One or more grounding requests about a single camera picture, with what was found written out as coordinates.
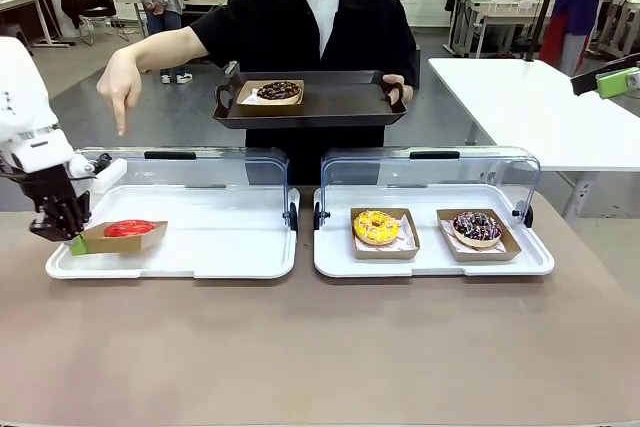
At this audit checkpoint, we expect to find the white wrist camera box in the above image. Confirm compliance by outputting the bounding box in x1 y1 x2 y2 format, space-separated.
82 153 128 194

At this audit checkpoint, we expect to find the person right hand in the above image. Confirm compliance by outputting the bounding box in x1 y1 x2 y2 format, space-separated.
95 48 145 138

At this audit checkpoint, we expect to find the person left hand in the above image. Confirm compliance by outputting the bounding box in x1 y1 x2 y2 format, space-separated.
381 73 416 106

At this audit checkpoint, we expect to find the white plastic display tray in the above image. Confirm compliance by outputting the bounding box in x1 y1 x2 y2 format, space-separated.
312 183 557 279
45 183 302 281

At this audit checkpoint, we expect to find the yellow donut in cardboard tray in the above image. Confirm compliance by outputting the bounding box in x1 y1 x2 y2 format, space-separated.
349 206 422 262

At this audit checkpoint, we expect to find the clear lid with black handle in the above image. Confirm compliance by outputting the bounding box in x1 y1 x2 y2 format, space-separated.
313 145 542 232
74 146 300 234

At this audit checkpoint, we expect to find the dark brown serving tray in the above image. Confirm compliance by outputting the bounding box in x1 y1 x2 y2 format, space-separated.
212 69 409 131

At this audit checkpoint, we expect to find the yellow sprinkled donut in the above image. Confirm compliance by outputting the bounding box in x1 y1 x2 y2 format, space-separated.
352 210 402 248

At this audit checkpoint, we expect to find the person in black shirt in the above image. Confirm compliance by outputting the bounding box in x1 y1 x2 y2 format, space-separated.
189 0 420 186

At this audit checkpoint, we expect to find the purple drizzled chocolate donut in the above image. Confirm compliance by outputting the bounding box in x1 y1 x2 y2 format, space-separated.
451 210 504 249

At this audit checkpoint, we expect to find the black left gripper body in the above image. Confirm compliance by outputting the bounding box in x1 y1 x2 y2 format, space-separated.
19 162 90 211

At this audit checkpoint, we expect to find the chocolate donut with nuts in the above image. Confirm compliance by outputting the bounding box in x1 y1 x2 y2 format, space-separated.
256 79 303 101

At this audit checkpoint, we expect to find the red glazed donut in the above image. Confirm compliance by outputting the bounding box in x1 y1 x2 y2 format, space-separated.
102 219 157 240

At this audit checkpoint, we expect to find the white side table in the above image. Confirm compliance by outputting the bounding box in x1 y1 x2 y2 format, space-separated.
427 52 640 221

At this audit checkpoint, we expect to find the grey background work table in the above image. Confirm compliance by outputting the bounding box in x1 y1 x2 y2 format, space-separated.
446 0 556 59

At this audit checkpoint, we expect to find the person right forearm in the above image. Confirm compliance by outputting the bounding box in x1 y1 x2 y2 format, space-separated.
133 25 211 73

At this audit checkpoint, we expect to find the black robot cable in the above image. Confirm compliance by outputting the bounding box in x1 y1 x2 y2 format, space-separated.
0 155 36 188

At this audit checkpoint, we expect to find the chocolate sprinkle donut cardboard tray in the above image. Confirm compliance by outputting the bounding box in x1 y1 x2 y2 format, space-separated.
435 207 523 263

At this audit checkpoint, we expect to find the black vertical stand pole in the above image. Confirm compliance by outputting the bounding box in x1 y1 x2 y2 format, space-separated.
521 0 572 64

